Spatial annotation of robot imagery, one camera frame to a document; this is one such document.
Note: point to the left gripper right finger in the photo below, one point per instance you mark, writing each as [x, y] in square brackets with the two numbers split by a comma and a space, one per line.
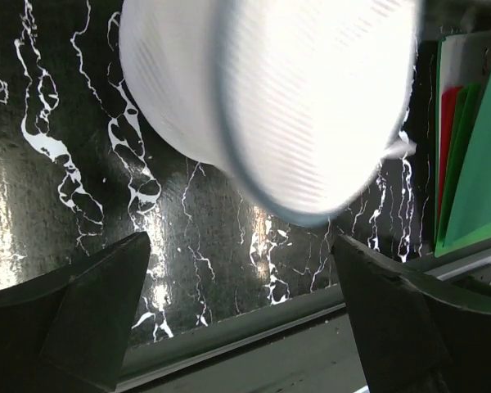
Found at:
[414, 332]

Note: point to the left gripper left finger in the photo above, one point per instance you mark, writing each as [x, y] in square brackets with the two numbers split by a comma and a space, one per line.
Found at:
[68, 330]

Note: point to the green folder stack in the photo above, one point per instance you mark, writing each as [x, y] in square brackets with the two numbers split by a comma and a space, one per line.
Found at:
[463, 142]

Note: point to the black marbled mat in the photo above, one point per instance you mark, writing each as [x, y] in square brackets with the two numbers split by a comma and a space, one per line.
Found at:
[81, 168]

